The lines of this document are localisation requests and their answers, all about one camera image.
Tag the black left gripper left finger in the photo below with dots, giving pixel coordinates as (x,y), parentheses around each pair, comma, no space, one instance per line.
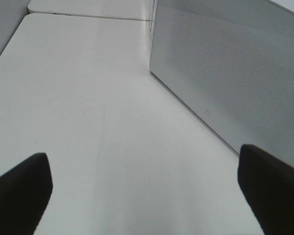
(25,191)

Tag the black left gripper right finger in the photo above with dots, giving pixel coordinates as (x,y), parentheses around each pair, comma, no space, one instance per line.
(267,184)

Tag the white microwave door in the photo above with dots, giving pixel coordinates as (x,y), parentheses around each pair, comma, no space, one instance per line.
(232,63)

